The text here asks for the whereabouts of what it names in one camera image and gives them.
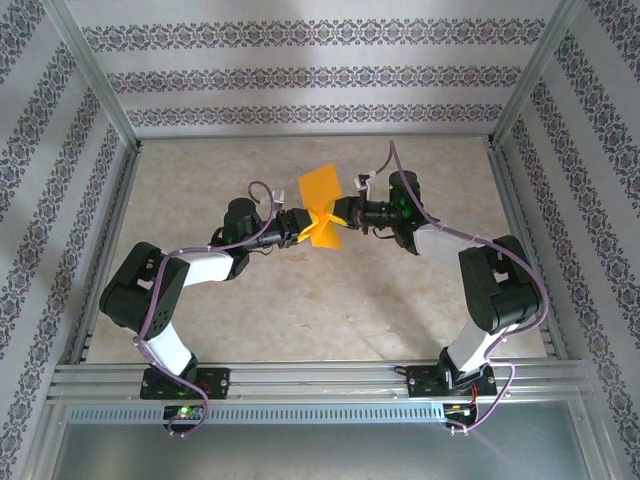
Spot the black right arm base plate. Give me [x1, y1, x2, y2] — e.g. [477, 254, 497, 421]
[407, 364, 499, 400]

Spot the thin aluminium wall rail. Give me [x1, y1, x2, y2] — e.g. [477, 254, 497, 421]
[137, 132, 494, 144]

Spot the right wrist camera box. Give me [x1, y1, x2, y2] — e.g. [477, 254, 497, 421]
[351, 190, 372, 221]

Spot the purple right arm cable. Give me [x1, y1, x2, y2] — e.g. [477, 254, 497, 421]
[369, 141, 550, 435]

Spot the grey metal panel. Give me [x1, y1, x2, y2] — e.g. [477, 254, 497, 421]
[49, 422, 599, 480]

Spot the aluminium corner post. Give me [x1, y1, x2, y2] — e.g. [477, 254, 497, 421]
[490, 0, 586, 149]
[42, 0, 141, 149]

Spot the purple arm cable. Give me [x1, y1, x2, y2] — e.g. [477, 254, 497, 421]
[132, 180, 287, 440]
[369, 141, 550, 435]

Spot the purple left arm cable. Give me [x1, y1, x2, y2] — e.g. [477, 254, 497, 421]
[132, 180, 287, 440]

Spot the aluminium side rail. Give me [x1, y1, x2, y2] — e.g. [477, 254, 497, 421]
[485, 139, 570, 360]
[69, 142, 144, 364]

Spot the slotted grey cable duct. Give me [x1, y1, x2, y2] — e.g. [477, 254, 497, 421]
[67, 402, 447, 424]

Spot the circuit board with green light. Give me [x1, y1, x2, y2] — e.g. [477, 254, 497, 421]
[163, 404, 207, 422]

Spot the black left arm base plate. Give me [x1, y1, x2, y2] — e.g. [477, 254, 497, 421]
[139, 367, 232, 401]

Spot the orange square paper sheet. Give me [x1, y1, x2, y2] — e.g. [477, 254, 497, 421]
[297, 162, 346, 250]

